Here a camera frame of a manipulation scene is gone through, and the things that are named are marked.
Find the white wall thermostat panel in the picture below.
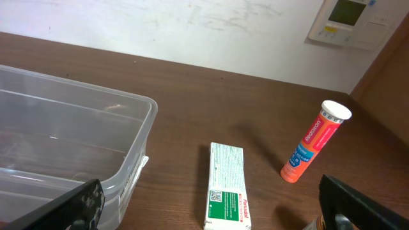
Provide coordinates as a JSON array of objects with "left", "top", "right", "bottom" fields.
[{"left": 308, "top": 0, "right": 394, "bottom": 50}]

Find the clear plastic container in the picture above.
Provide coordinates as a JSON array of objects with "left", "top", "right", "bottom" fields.
[{"left": 1, "top": 66, "right": 158, "bottom": 229}]

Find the orange vitamin tube white cap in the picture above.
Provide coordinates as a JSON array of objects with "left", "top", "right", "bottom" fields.
[{"left": 281, "top": 100, "right": 352, "bottom": 183}]

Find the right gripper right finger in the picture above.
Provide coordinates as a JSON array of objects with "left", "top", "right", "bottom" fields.
[{"left": 319, "top": 174, "right": 408, "bottom": 230}]

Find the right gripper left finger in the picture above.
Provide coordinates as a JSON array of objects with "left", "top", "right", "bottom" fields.
[{"left": 3, "top": 179, "right": 105, "bottom": 230}]

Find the white green medicine box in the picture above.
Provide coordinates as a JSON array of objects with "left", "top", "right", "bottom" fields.
[{"left": 204, "top": 142, "right": 252, "bottom": 230}]

